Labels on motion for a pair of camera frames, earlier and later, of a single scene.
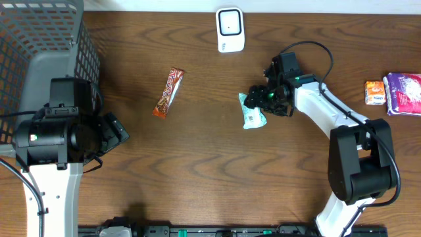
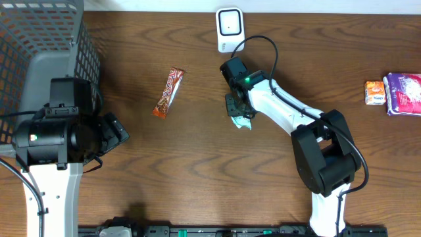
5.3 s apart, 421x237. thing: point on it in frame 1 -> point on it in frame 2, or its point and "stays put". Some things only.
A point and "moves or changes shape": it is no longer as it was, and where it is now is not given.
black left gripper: (116, 132) stays put
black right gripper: (260, 97) -> (235, 106)
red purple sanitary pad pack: (403, 93) stays put
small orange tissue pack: (374, 93) stays put
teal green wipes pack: (252, 117) moves or changes shape
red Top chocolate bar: (175, 77) stays put
